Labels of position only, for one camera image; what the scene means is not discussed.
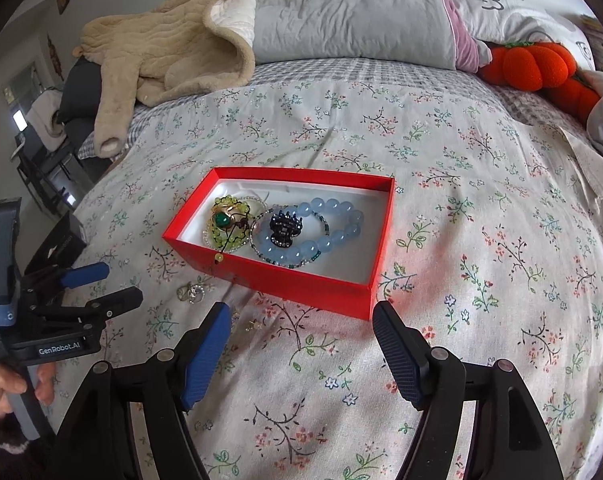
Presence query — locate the person's left hand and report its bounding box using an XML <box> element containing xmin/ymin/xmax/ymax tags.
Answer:
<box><xmin>0</xmin><ymin>362</ymin><xmax>57</xmax><ymax>416</ymax></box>

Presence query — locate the black box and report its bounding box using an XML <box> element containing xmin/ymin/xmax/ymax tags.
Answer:
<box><xmin>32</xmin><ymin>211</ymin><xmax>88</xmax><ymax>281</ymax></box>

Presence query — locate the orange plush pumpkin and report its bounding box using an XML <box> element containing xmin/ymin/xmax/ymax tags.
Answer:
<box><xmin>546</xmin><ymin>75</ymin><xmax>603</xmax><ymax>123</ymax></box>
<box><xmin>479</xmin><ymin>40</ymin><xmax>575</xmax><ymax>92</ymax></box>

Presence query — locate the beige quilted jacket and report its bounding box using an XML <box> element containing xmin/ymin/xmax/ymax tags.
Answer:
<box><xmin>72</xmin><ymin>0</ymin><xmax>257</xmax><ymax>158</ymax></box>

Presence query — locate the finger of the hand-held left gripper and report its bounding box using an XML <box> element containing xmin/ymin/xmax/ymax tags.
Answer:
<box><xmin>26</xmin><ymin>286</ymin><xmax>144</xmax><ymax>331</ymax></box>
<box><xmin>24</xmin><ymin>261</ymin><xmax>110</xmax><ymax>293</ymax></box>

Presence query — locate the stack of papers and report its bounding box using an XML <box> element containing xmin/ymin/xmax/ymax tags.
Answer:
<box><xmin>581</xmin><ymin>15</ymin><xmax>603</xmax><ymax>73</ymax></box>

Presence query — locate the grey quilt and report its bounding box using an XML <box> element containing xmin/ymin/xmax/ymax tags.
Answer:
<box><xmin>254</xmin><ymin>0</ymin><xmax>487</xmax><ymax>73</ymax></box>

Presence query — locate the dark grey cushion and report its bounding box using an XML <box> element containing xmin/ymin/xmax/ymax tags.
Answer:
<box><xmin>56</xmin><ymin>57</ymin><xmax>105</xmax><ymax>133</ymax></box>

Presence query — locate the blue bead bracelet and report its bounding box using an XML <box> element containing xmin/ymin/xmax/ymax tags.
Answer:
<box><xmin>254</xmin><ymin>199</ymin><xmax>365</xmax><ymax>263</ymax></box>

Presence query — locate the green gem ring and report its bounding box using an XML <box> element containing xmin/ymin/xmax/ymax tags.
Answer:
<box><xmin>212</xmin><ymin>205</ymin><xmax>242</xmax><ymax>233</ymax></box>

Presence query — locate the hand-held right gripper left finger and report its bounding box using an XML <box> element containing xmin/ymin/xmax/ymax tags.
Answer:
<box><xmin>54</xmin><ymin>301</ymin><xmax>232</xmax><ymax>480</ymax></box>

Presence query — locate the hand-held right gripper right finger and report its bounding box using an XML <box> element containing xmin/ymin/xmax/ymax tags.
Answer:
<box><xmin>371</xmin><ymin>301</ymin><xmax>565</xmax><ymax>480</ymax></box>

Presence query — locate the white printed pillow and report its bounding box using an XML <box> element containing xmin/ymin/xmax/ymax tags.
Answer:
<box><xmin>444</xmin><ymin>0</ymin><xmax>597</xmax><ymax>61</ymax></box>

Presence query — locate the floral duvet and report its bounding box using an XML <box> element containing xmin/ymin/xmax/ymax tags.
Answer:
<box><xmin>46</xmin><ymin>77</ymin><xmax>603</xmax><ymax>480</ymax></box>

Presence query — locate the black chair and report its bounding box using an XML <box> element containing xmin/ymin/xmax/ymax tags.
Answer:
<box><xmin>16</xmin><ymin>137</ymin><xmax>95</xmax><ymax>211</ymax></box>

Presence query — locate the silver ring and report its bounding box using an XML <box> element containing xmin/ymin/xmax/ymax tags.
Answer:
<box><xmin>184</xmin><ymin>282</ymin><xmax>210</xmax><ymax>306</ymax></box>

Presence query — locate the red cardboard box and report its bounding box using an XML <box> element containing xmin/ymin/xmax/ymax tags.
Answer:
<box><xmin>162</xmin><ymin>166</ymin><xmax>396</xmax><ymax>321</ymax></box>

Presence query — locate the black hair claw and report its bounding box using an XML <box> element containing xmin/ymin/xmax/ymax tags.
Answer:
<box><xmin>268</xmin><ymin>211</ymin><xmax>303</xmax><ymax>250</ymax></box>

